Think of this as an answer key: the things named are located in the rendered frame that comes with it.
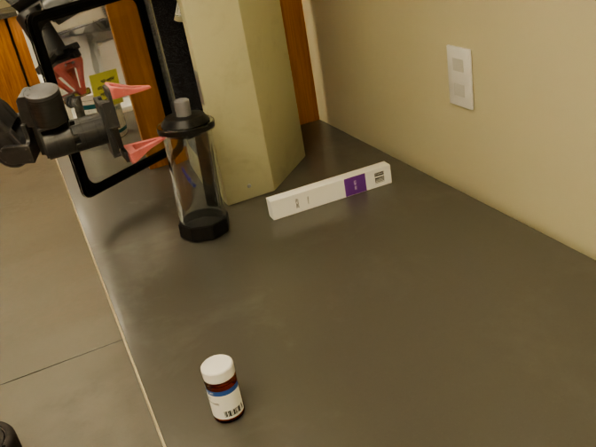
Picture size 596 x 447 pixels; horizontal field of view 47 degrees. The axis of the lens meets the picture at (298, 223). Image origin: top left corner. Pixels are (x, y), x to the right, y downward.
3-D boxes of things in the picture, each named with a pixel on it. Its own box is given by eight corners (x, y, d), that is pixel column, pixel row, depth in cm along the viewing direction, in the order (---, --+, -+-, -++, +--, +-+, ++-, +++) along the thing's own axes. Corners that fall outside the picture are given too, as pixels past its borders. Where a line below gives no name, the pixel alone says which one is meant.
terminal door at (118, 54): (181, 149, 170) (139, -18, 152) (85, 200, 149) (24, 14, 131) (179, 149, 170) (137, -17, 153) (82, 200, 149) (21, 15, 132)
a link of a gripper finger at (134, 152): (161, 115, 121) (109, 130, 118) (171, 152, 124) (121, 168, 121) (153, 108, 127) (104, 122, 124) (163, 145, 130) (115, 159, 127)
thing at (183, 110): (213, 123, 132) (207, 90, 130) (210, 137, 124) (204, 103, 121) (166, 129, 132) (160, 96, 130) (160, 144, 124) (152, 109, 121)
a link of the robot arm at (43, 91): (17, 138, 124) (3, 165, 117) (-5, 82, 116) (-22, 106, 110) (82, 133, 123) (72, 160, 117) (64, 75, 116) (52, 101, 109)
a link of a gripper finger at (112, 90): (151, 77, 118) (98, 91, 115) (161, 116, 121) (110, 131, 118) (143, 71, 124) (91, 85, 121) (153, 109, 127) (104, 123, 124)
